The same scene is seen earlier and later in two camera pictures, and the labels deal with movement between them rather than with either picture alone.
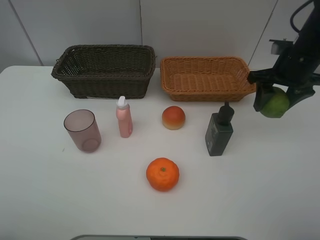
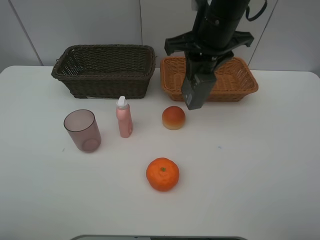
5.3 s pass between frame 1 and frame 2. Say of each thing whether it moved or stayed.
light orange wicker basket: stayed
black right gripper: moved
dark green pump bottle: moved
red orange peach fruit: stayed
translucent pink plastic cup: stayed
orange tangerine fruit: stayed
